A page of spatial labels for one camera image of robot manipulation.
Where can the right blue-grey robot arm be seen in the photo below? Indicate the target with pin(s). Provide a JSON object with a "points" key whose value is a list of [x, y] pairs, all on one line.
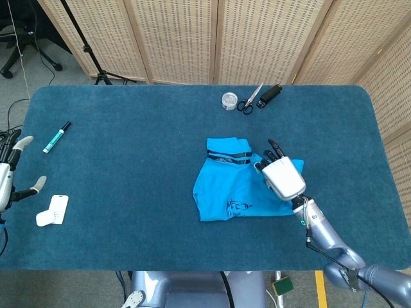
{"points": [[334, 247]]}

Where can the black office chair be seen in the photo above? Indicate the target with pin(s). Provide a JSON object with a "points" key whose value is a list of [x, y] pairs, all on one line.
{"points": [[24, 41]]}

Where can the wicker folding screen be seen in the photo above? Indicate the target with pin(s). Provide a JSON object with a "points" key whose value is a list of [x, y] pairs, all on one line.
{"points": [[176, 38]]}

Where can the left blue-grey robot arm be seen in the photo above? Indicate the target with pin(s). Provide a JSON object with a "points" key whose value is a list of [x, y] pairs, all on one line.
{"points": [[1, 219]]}

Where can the green marker pen black cap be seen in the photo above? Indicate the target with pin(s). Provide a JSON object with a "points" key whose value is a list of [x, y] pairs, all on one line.
{"points": [[56, 138]]}

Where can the blue Carolina Panthers T-shirt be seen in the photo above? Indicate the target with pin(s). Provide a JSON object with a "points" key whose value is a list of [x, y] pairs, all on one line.
{"points": [[218, 186]]}

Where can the black tripod stand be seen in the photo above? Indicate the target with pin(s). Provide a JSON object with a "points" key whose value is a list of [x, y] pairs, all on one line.
{"points": [[91, 54]]}

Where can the white perforated bracket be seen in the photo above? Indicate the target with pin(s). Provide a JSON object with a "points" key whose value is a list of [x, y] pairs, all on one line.
{"points": [[135, 299]]}

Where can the white earbuds case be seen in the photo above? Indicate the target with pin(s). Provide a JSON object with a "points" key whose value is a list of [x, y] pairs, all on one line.
{"points": [[44, 219]]}

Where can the silver metal post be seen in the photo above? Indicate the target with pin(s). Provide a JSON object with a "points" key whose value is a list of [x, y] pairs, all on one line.
{"points": [[280, 298]]}

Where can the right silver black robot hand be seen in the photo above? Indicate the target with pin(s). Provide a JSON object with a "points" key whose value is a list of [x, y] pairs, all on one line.
{"points": [[284, 178]]}

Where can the blue-grey robot torso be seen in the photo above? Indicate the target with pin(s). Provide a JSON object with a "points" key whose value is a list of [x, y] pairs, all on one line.
{"points": [[192, 292]]}

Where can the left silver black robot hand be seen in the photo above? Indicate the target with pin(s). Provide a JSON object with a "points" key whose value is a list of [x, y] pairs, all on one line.
{"points": [[4, 179]]}

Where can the black stapler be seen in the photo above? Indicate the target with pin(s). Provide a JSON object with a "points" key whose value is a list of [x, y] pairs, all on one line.
{"points": [[269, 94]]}

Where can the clear round plastic jar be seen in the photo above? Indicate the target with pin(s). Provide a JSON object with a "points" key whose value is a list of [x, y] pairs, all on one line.
{"points": [[229, 101]]}

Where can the green sponge block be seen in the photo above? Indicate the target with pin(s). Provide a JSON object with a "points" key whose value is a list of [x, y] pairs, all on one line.
{"points": [[282, 286]]}

